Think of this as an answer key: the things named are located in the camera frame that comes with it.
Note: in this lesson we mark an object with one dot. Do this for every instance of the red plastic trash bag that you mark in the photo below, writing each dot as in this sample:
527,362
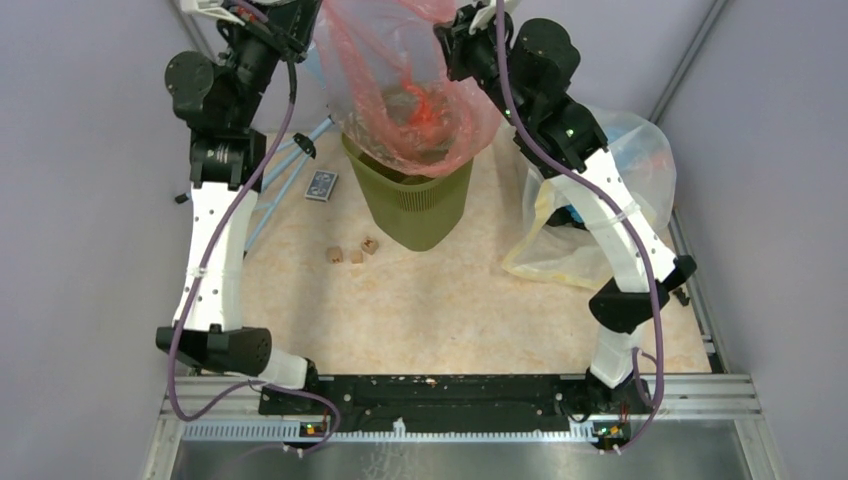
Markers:
388,89

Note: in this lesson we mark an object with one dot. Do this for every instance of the large clear plastic bag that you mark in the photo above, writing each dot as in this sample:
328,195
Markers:
568,254

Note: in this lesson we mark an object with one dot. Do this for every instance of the plain small wooden cube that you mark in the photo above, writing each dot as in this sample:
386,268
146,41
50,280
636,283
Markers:
357,257

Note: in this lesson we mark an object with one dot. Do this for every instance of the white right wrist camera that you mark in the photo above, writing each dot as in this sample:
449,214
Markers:
484,11

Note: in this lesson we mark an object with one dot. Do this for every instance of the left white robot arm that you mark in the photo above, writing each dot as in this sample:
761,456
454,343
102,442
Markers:
218,98

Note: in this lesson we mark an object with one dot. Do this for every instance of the large wooden cube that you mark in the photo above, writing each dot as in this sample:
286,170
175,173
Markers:
334,255

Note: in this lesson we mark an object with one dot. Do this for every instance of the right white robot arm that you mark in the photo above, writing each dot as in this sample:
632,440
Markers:
526,70

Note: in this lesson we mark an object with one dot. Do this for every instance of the blue crumpled bag inside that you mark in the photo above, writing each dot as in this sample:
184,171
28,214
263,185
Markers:
566,216

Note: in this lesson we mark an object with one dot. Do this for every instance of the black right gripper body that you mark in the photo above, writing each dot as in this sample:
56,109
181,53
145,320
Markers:
474,55

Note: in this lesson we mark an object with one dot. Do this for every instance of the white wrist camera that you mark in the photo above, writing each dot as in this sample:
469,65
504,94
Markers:
484,11
235,12

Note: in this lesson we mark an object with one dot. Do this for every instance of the wooden cube letter M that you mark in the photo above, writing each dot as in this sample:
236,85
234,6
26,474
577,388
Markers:
369,245

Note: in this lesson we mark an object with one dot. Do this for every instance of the blue playing card box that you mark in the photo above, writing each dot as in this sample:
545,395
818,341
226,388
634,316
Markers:
321,186

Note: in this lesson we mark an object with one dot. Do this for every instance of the blue perforated board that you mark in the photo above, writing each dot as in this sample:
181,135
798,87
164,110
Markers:
313,66

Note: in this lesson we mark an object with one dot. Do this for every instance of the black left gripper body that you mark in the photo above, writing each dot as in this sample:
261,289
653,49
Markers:
256,48

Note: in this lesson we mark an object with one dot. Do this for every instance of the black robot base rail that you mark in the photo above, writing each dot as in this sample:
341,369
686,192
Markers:
454,404

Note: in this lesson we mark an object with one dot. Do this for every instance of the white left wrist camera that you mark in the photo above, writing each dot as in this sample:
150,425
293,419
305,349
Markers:
235,12

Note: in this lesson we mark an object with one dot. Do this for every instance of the small black clip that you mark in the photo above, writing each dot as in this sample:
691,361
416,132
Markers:
681,295

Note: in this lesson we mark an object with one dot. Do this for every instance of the green ribbed trash bin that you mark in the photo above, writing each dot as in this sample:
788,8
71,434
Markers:
418,212

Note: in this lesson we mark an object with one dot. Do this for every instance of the light blue tripod stand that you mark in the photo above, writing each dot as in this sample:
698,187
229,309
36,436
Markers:
305,150

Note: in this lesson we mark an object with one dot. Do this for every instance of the white slotted cable duct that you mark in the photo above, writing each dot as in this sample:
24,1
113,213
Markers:
289,432

